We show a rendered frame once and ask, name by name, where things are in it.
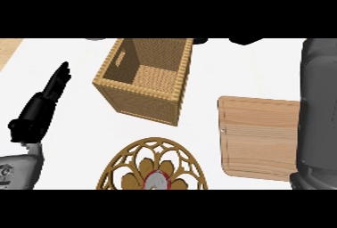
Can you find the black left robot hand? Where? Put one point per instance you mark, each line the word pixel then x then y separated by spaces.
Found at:
pixel 37 112

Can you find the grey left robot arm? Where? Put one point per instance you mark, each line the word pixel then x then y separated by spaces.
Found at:
pixel 18 170

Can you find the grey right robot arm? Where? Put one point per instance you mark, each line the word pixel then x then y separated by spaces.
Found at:
pixel 319 118

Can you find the rectangular wicker basket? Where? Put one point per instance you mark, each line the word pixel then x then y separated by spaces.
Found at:
pixel 145 101

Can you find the pale wooden cutting board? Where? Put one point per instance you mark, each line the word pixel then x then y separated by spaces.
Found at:
pixel 259 139

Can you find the small grey object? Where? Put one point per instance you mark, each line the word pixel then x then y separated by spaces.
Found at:
pixel 95 39

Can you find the brown ornate openwork placemat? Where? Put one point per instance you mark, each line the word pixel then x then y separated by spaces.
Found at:
pixel 132 179

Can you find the red-rimmed silver can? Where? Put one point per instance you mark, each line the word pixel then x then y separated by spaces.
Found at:
pixel 157 181

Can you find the small black object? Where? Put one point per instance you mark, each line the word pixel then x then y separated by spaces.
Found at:
pixel 200 40

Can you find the black rounded object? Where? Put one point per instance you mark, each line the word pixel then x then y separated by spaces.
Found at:
pixel 246 41

